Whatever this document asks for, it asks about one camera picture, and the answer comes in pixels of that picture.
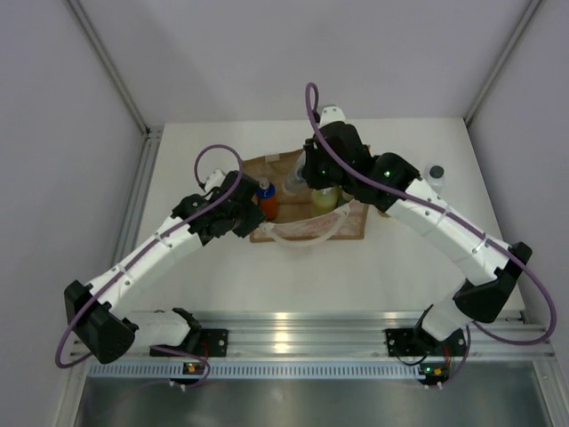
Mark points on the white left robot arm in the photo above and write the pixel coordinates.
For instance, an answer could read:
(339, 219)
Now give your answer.
(101, 313)

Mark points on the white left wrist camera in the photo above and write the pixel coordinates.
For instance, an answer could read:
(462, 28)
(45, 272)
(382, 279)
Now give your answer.
(214, 180)

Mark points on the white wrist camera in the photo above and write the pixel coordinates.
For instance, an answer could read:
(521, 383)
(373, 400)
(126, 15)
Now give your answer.
(331, 114)
(214, 180)

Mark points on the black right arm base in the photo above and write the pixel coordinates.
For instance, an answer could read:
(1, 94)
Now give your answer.
(409, 342)

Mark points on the light green lotion bottle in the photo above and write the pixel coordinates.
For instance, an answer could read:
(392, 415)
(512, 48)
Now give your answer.
(323, 201)

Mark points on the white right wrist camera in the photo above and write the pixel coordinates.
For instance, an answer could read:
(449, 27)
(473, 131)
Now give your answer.
(331, 114)

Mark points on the orange bottle with blue cap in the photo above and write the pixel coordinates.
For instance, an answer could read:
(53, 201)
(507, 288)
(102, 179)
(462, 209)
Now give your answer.
(266, 196)

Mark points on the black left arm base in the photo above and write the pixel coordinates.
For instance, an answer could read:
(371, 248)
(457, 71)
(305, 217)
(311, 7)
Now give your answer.
(207, 343)

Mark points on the white bottle with grey cap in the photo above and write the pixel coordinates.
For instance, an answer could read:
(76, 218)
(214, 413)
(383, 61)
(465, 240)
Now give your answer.
(434, 175)

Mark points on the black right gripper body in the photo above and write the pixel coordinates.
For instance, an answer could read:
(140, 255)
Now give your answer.
(320, 176)

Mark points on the aluminium mounting rail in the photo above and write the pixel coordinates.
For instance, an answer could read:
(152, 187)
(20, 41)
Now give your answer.
(332, 346)

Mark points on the burlap canvas tote bag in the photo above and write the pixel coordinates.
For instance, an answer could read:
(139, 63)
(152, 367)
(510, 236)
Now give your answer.
(296, 223)

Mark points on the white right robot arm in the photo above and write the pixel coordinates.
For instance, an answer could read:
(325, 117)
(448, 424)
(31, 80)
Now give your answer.
(336, 157)

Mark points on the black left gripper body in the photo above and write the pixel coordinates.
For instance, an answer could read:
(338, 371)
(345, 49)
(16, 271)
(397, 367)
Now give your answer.
(245, 220)

